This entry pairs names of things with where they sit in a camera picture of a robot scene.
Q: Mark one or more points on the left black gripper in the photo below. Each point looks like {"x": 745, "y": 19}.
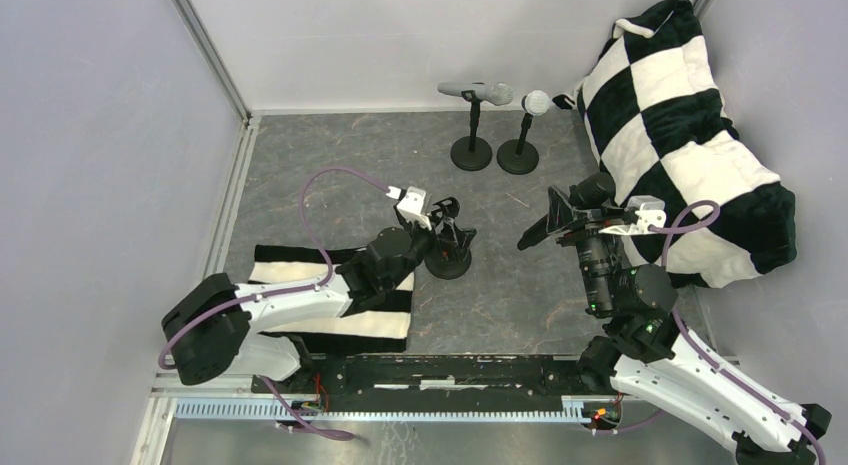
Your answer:
{"x": 437, "y": 228}

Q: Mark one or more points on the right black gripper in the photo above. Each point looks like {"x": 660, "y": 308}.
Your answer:
{"x": 577, "y": 222}

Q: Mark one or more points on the black mic stand back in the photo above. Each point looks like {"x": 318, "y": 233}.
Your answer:
{"x": 448, "y": 268}

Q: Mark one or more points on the black mic stand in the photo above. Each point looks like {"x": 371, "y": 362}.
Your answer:
{"x": 448, "y": 268}
{"x": 518, "y": 156}
{"x": 465, "y": 153}

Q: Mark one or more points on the black microphone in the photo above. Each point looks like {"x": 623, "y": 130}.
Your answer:
{"x": 593, "y": 192}

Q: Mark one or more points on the white microphone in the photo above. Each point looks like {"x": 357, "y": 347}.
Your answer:
{"x": 536, "y": 103}

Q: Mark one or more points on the silver grey microphone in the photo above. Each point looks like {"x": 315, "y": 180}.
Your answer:
{"x": 499, "y": 94}

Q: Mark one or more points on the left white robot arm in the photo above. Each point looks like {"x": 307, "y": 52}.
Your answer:
{"x": 303, "y": 301}

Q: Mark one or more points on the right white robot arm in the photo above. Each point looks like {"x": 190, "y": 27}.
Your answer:
{"x": 646, "y": 350}

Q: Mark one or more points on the black white striped cloth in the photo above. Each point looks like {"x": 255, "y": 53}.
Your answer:
{"x": 382, "y": 330}

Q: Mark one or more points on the black white checkered pillow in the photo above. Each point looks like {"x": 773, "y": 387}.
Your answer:
{"x": 657, "y": 124}

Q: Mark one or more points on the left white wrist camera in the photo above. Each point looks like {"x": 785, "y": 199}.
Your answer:
{"x": 410, "y": 206}

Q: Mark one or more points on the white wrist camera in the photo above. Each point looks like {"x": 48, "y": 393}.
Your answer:
{"x": 642, "y": 215}
{"x": 410, "y": 206}

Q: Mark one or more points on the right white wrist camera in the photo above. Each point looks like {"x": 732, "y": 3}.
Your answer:
{"x": 642, "y": 215}

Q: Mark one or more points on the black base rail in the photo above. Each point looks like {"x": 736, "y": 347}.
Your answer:
{"x": 423, "y": 383}

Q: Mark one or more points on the white cable duct strip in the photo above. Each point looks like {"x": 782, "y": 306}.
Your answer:
{"x": 269, "y": 409}

